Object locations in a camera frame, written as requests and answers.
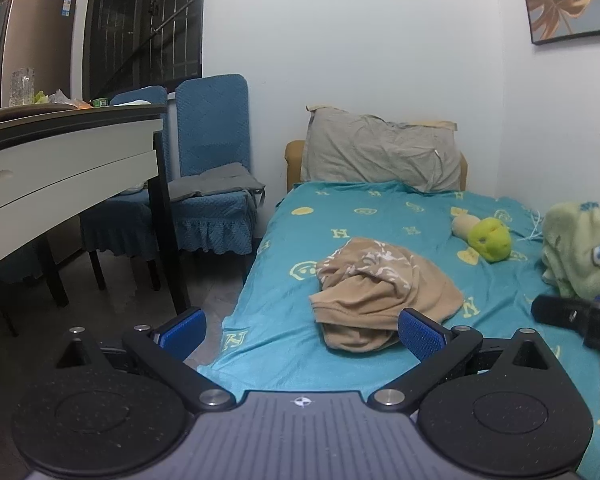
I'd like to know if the silver refrigerator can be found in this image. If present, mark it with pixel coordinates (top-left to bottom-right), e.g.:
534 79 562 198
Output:
0 0 77 111

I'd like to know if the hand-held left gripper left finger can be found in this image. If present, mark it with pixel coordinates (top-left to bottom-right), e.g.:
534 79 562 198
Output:
55 308 236 413

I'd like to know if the clear plastic bag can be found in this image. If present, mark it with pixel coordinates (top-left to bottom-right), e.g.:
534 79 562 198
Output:
32 89 88 110

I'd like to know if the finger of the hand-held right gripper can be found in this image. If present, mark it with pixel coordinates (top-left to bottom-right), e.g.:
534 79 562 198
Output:
531 294 593 332

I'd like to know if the tan shirt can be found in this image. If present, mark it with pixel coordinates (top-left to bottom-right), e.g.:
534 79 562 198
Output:
309 237 465 353

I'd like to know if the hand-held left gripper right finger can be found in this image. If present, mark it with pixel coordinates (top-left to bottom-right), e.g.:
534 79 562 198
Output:
367 308 563 416

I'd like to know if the clear glass vase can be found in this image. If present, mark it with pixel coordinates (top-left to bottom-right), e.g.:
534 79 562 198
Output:
10 67 35 107

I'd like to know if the light green fleece blanket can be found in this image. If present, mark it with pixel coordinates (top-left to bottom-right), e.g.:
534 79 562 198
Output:
541 201 600 466

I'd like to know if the white string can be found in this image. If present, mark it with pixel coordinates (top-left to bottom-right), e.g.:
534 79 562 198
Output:
517 207 546 243

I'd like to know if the teal printed bed sheet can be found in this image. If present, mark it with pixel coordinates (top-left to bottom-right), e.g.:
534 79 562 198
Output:
197 180 600 480

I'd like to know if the grey pillow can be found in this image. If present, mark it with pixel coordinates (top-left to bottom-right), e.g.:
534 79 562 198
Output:
300 106 463 193

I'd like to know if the dark window with grille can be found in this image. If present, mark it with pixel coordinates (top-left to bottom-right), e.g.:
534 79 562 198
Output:
82 0 203 106

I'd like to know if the green plush toy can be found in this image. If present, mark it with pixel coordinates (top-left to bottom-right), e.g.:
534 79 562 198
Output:
451 214 513 263

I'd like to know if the blue covered chair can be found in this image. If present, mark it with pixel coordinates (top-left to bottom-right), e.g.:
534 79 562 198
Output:
172 74 268 291
80 85 172 292

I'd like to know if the white table with dark top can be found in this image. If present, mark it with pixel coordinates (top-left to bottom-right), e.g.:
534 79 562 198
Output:
0 102 191 336

